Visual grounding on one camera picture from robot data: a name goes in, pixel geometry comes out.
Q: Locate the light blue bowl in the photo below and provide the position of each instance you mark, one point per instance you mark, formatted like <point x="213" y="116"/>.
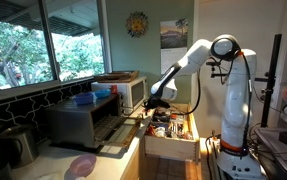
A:
<point x="102" y="93"/>

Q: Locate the sun wall decoration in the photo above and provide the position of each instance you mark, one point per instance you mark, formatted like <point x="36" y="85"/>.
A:
<point x="137" y="24"/>

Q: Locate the black stand pole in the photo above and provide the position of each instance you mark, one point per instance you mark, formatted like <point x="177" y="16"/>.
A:
<point x="270" y="80"/>

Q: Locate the dark blue bowl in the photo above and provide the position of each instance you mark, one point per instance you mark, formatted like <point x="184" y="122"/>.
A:
<point x="84" y="98"/>

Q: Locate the wall calendar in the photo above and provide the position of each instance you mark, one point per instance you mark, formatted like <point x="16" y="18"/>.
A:
<point x="173" y="46"/>

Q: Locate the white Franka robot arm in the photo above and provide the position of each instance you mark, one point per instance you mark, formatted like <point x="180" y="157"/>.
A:
<point x="236" y="100"/>

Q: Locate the open wooden drawer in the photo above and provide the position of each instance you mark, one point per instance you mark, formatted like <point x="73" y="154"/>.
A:
<point x="171" y="146"/>

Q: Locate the grey equipment table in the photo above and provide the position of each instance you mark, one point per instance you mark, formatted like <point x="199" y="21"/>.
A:
<point x="276" y="153"/>

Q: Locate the red cup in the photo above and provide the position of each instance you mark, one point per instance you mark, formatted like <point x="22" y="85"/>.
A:
<point x="114" y="89"/>

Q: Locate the white microwave oven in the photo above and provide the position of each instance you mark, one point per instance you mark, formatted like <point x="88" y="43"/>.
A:
<point x="129" y="93"/>

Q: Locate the dark metal pot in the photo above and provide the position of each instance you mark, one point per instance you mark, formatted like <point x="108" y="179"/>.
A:
<point x="19" y="145"/>

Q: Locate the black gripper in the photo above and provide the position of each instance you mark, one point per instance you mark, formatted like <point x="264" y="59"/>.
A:
<point x="159" y="102"/>

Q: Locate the silver toaster oven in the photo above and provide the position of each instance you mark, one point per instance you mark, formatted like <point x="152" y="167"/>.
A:
<point x="73" y="123"/>

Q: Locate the black clamp mount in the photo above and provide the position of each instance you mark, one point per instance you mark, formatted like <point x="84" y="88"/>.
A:
<point x="218" y="70"/>

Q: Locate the pink plastic bowl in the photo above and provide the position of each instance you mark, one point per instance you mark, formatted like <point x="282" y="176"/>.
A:
<point x="83" y="165"/>

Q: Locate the wooden serving tray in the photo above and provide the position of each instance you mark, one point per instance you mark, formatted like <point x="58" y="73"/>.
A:
<point x="116" y="76"/>

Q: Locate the large glass window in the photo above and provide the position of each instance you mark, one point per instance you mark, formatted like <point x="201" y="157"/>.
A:
<point x="16" y="50"/>

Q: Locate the clear pen organizer tray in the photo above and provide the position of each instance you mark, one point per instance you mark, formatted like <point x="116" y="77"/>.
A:
<point x="178" y="128"/>

